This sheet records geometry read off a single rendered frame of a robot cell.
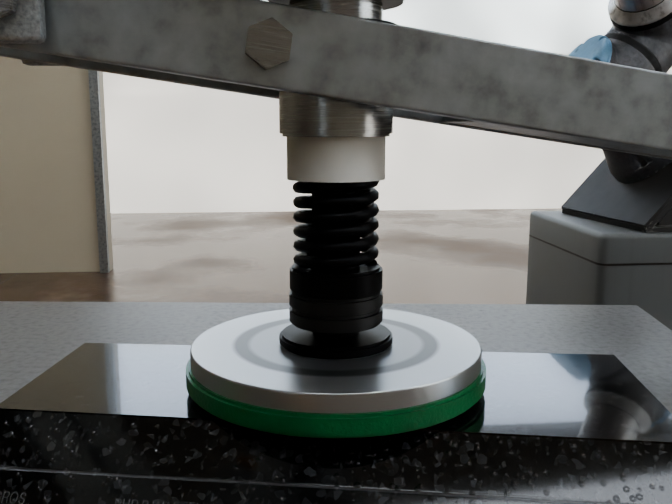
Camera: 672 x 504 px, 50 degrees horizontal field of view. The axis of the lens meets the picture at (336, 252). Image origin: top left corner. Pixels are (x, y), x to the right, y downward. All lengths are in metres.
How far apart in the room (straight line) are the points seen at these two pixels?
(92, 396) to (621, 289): 1.16
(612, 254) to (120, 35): 1.19
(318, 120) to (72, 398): 0.26
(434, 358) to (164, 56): 0.26
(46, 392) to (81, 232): 4.98
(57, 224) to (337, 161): 5.13
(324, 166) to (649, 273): 1.12
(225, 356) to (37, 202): 5.11
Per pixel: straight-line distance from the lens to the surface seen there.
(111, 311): 0.79
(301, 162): 0.49
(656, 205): 1.55
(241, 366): 0.49
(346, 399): 0.44
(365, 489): 0.46
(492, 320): 0.73
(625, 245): 1.50
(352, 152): 0.48
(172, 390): 0.55
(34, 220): 5.61
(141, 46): 0.45
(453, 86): 0.47
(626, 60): 1.61
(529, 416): 0.51
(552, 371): 0.60
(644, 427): 0.51
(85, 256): 5.56
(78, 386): 0.58
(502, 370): 0.59
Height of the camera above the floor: 1.06
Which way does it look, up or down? 10 degrees down
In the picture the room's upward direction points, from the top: straight up
